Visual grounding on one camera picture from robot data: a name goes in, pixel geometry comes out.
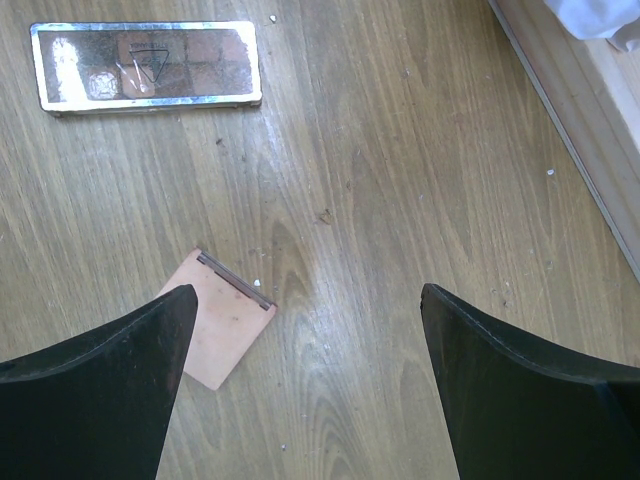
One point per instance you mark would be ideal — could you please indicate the white t-shirt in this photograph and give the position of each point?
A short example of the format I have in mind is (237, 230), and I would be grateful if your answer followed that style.
(616, 21)

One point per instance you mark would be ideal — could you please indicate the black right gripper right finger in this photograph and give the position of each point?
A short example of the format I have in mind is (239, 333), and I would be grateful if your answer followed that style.
(518, 406)

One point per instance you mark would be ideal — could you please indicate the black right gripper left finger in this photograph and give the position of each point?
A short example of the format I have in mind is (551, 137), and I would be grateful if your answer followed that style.
(98, 405)

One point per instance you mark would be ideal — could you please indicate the rose gold square compact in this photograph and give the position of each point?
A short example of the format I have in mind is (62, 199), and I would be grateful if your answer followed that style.
(231, 315)

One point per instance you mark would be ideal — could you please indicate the brown eyeshadow palette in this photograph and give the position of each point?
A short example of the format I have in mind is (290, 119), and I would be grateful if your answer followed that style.
(84, 68)

